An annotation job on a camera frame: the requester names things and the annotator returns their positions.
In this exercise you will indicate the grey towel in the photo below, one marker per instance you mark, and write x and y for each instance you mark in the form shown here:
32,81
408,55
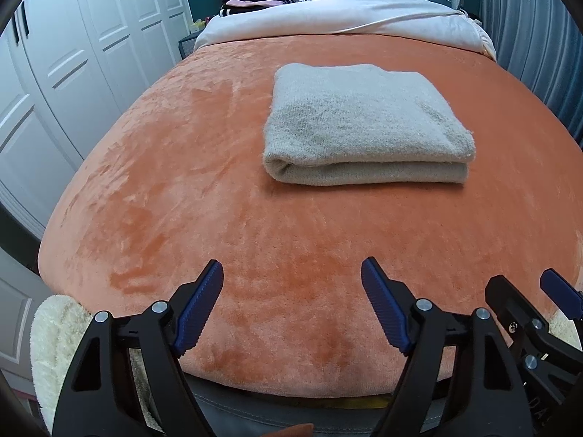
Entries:
364,118

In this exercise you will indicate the white fluffy cloth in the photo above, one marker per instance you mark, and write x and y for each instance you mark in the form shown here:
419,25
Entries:
50,341

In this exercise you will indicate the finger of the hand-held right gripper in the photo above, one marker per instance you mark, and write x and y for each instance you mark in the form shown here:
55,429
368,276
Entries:
514,309
562,293

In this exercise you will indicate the grey nightstand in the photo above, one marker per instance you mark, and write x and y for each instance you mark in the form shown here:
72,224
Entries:
186,45

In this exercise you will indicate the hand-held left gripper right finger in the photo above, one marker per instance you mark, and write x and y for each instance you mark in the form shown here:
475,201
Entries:
385,309

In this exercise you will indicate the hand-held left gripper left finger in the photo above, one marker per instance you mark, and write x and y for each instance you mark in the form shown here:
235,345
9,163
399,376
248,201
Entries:
200,309

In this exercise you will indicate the orange fleece blanket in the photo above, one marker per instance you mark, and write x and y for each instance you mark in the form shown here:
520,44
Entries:
182,191

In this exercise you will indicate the white duvet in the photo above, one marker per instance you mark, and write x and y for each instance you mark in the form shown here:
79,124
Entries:
341,13

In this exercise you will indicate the grey striped curtain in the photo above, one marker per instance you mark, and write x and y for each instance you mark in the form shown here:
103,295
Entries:
533,32

